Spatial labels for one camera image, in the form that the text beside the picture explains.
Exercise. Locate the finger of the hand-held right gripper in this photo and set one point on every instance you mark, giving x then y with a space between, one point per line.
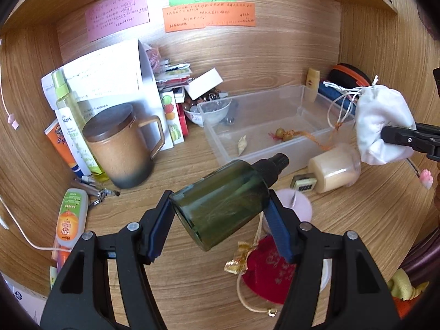
398 137

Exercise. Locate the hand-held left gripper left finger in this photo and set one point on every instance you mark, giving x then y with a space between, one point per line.
158 228

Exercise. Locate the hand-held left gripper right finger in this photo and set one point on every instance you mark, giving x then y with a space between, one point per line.
278 228

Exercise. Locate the pink round container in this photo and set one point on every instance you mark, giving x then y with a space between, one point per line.
299 206

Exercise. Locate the dark green spray bottle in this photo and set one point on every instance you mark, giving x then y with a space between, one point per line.
220 206

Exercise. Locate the clear plastic bin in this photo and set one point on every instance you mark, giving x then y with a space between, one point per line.
261 117

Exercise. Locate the wooden desktop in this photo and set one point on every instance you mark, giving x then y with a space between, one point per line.
192 282

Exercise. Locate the pink paw charm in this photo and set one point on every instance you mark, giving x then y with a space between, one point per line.
426 178

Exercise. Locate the small beige counter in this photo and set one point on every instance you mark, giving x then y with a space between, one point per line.
304 184

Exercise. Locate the metal pen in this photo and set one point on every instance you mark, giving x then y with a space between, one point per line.
99 187

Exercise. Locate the cream round jar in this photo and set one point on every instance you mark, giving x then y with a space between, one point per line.
331 172

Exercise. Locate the black case with orange zip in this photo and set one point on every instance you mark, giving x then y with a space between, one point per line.
347 75

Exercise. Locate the blue pencil case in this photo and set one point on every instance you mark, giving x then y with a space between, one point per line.
331 92

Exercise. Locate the brown ceramic mug with lid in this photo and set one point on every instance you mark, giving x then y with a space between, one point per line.
117 158

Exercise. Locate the green and orange bottle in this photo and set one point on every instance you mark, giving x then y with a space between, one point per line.
70 220

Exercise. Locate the seashell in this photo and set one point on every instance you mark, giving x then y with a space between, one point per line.
243 144

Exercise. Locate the red book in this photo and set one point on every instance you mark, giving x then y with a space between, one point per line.
182 123

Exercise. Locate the small patterned bowl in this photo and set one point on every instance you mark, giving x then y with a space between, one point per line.
190 115

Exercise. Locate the fruit-printed box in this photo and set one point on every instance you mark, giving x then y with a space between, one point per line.
170 110

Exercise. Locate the orange carton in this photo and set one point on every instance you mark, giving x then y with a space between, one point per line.
60 144

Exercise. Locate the clear glass bowl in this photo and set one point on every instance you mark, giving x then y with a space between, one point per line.
215 111

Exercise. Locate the yellow plush toy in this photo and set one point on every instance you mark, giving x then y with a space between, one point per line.
404 283

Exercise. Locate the yellow-green spray bottle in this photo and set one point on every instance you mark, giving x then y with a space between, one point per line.
70 110

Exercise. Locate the white carton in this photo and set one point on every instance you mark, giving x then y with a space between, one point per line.
24 299

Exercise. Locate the white cardboard box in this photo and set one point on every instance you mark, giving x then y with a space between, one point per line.
204 84

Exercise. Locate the pile of printed leaflets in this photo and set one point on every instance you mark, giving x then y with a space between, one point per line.
172 72

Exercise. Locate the white paper box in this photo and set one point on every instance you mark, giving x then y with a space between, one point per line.
103 68

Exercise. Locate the orange paper note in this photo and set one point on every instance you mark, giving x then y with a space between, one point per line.
206 17

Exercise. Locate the pink paper note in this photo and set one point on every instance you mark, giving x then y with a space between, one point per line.
117 13

